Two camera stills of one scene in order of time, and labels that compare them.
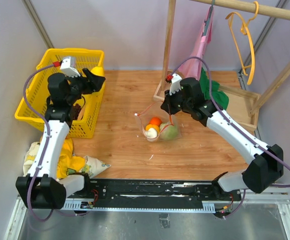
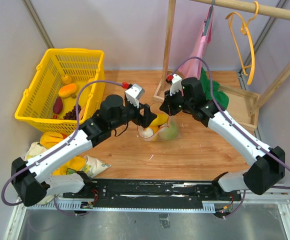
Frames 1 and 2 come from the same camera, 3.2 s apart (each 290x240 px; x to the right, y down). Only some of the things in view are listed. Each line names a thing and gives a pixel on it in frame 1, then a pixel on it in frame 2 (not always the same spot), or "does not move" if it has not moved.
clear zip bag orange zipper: x=157 y=125 does not move
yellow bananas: x=98 y=70 -> x=161 y=119
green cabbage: x=168 y=131 does not move
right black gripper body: x=176 y=102 does not move
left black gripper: x=93 y=83 -> x=145 y=120
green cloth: x=219 y=97 does not move
